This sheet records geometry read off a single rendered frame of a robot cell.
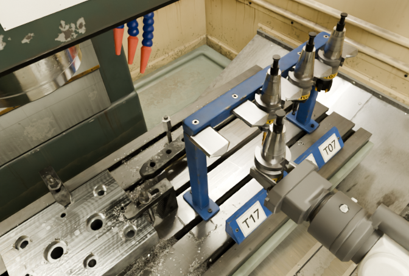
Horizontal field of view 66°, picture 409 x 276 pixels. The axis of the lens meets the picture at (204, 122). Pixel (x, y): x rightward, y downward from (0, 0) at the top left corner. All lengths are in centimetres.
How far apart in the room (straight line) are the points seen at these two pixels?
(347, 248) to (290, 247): 48
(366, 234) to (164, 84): 136
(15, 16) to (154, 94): 146
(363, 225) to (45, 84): 47
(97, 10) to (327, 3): 111
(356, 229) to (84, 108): 89
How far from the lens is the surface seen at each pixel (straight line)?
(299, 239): 103
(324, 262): 104
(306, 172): 59
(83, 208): 85
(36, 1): 24
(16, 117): 107
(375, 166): 124
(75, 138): 123
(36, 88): 42
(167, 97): 164
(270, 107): 66
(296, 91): 72
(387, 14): 121
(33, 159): 121
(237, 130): 104
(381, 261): 52
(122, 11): 26
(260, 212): 84
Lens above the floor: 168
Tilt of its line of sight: 47 degrees down
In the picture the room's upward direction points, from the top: 3 degrees counter-clockwise
